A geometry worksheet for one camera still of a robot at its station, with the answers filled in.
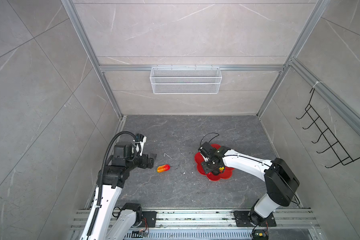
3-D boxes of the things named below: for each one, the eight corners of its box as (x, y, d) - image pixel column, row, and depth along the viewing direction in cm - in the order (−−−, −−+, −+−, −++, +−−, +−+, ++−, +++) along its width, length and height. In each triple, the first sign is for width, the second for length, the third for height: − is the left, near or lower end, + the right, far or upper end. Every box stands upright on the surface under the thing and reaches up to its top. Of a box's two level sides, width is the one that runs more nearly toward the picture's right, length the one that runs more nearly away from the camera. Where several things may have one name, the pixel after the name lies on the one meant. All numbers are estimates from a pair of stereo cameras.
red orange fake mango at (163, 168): (157, 174, 91) (156, 171, 88) (156, 169, 93) (156, 166, 90) (170, 170, 92) (170, 167, 90) (169, 166, 94) (169, 163, 92)
